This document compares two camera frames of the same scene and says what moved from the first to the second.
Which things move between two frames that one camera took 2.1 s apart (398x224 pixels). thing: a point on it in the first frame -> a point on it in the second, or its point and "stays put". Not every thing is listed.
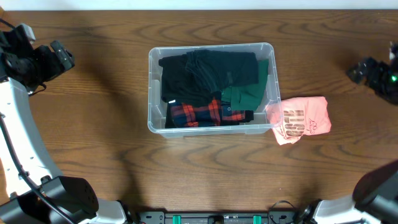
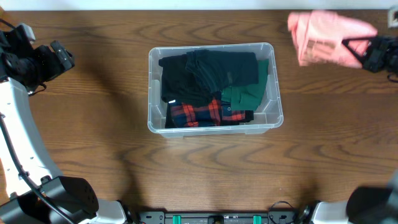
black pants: (249, 118) stays put
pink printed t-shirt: (293, 118) -> (322, 37)
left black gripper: (50, 68) stays put
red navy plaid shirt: (189, 114) stays put
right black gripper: (380, 68) -> (383, 53)
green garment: (248, 97) stays put
